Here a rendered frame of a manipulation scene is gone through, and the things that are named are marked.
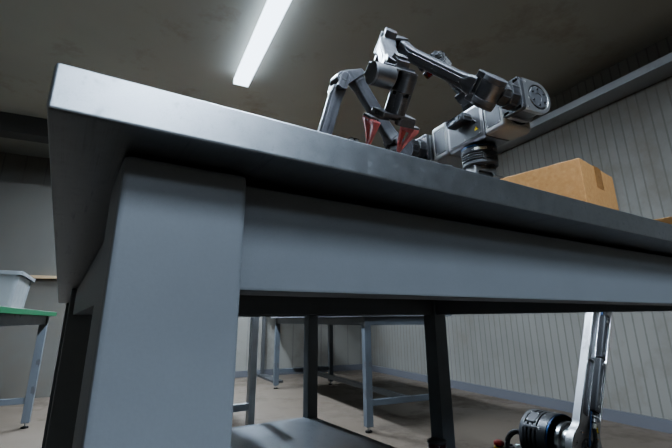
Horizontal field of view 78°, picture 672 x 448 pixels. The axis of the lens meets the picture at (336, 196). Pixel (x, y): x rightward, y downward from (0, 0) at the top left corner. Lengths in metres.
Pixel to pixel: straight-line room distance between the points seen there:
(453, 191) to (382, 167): 0.06
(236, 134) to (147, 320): 0.09
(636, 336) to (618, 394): 0.46
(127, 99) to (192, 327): 0.10
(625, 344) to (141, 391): 3.76
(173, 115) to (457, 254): 0.22
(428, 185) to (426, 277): 0.07
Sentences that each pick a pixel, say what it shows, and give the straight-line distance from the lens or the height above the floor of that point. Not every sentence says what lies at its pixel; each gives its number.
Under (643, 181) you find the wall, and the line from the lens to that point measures 3.81.
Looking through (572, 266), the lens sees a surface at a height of 0.78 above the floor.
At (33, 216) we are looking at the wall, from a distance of 5.60.
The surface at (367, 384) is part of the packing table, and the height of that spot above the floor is 0.30.
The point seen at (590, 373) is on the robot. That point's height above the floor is 0.55.
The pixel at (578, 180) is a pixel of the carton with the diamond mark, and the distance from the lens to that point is 1.20.
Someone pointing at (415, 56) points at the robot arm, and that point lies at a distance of 1.52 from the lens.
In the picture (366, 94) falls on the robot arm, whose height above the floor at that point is 1.62.
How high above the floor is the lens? 0.73
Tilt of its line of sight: 17 degrees up
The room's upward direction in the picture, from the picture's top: straight up
